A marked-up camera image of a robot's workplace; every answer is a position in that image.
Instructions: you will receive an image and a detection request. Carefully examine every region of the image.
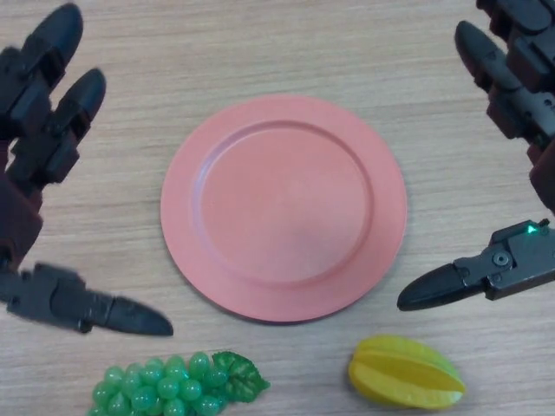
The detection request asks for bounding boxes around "green grape bunch with leaf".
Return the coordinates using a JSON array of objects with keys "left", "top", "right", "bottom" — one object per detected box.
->
[{"left": 88, "top": 350, "right": 271, "bottom": 416}]

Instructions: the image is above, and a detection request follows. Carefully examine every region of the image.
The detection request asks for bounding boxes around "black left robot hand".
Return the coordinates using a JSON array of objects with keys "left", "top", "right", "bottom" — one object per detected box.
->
[{"left": 0, "top": 3, "right": 174, "bottom": 338}]

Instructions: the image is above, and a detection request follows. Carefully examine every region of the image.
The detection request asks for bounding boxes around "yellow starfruit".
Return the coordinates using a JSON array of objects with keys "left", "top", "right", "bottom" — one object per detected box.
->
[{"left": 347, "top": 335, "right": 467, "bottom": 410}]

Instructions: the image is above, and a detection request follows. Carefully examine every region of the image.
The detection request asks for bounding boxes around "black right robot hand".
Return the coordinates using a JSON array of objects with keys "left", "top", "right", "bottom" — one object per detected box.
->
[{"left": 397, "top": 0, "right": 555, "bottom": 313}]

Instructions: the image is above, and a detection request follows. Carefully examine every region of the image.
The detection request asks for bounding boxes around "pink round plate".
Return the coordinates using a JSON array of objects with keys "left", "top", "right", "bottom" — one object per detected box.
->
[{"left": 160, "top": 94, "right": 408, "bottom": 324}]

